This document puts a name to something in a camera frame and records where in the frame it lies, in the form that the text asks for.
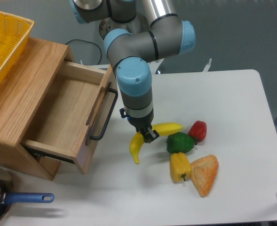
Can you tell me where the black cable on floor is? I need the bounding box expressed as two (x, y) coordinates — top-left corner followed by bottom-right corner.
(64, 39), (103, 65)

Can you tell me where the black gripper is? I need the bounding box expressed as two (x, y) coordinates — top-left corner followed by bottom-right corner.
(119, 108), (159, 144)

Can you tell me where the red toy bell pepper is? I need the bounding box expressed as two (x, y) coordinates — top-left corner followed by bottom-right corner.
(188, 121), (207, 144)

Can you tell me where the yellow toy banana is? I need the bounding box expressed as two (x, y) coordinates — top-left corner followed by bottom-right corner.
(129, 122), (183, 164)

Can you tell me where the green toy bell pepper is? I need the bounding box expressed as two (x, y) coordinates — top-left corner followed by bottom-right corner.
(166, 132), (195, 154)

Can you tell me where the open wooden top drawer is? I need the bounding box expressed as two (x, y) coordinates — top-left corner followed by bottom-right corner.
(21, 61), (117, 174)

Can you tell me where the orange toy bread wedge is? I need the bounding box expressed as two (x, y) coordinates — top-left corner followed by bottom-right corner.
(190, 154), (219, 198)

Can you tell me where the black metal drawer handle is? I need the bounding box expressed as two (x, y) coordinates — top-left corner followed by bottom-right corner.
(89, 88), (118, 141)

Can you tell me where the black pan blue handle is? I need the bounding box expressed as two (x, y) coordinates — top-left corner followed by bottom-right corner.
(0, 168), (55, 221)

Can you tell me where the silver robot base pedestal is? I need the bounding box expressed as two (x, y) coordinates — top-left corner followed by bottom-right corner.
(99, 12), (150, 40)

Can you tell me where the yellow plastic basket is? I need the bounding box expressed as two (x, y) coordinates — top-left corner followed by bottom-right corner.
(0, 11), (35, 85)

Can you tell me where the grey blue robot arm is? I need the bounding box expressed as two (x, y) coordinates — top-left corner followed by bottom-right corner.
(103, 0), (196, 143)

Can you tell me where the wooden drawer cabinet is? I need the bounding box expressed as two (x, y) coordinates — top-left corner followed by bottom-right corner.
(0, 37), (73, 180)

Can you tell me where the yellow toy bell pepper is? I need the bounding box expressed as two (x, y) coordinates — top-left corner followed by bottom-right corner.
(170, 153), (192, 183)

